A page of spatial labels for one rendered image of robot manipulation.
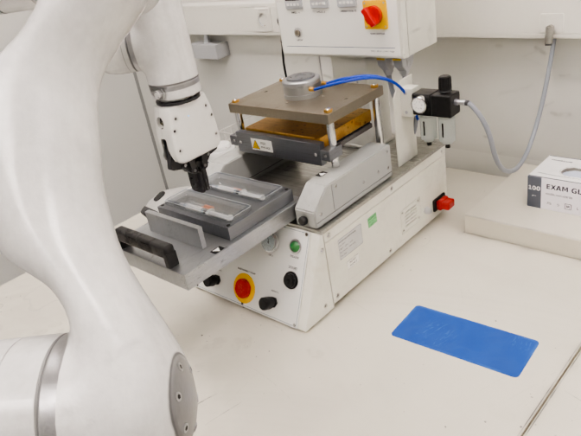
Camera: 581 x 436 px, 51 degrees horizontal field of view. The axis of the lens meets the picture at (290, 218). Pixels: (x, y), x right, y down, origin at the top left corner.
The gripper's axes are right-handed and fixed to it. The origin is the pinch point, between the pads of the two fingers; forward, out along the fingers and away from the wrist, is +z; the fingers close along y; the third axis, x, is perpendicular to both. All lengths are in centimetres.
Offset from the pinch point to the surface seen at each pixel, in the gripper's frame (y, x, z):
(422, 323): 15.7, -34.0, 29.9
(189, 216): -3.9, 0.1, 5.5
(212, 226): -4.0, -6.0, 6.0
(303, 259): 8.0, -14.4, 17.3
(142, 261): -15.2, 0.7, 8.7
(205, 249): -8.1, -8.0, 7.9
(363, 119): 35.9, -10.8, 0.5
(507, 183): 66, -28, 26
